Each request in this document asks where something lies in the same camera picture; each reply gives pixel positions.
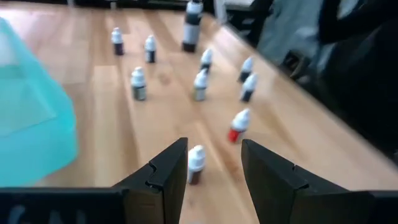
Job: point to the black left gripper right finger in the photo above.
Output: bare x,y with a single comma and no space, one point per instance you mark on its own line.
280,193

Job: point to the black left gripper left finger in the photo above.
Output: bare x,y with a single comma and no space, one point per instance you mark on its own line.
161,193

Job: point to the brown food coloring bottle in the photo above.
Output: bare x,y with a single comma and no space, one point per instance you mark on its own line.
196,164

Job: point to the red food coloring bottle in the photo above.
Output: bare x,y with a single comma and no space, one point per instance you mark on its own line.
239,125

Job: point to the black food coloring bottle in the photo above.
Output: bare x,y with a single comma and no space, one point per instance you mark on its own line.
248,87

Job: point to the dark small food coloring bottle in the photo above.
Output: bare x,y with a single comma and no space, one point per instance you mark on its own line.
246,69
150,48
138,83
117,41

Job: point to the blue label food coloring bottle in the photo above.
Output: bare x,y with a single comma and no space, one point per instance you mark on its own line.
200,84

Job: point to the green label food coloring bottle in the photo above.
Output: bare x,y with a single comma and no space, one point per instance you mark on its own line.
206,60

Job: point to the large food coloring bottle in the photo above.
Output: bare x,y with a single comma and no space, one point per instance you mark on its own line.
192,25

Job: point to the translucent blue-green plastic bin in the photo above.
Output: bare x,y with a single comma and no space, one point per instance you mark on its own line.
31,124

